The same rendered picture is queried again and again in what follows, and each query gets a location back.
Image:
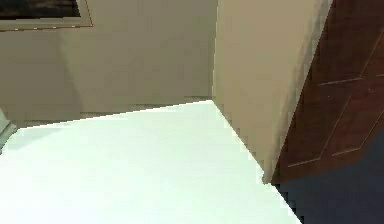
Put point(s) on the grey furniture edge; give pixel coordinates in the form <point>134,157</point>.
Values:
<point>4,128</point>

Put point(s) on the dark brown wooden door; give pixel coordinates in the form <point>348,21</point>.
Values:
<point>343,93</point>

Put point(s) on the framed dark wall picture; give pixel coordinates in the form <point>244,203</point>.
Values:
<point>40,11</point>

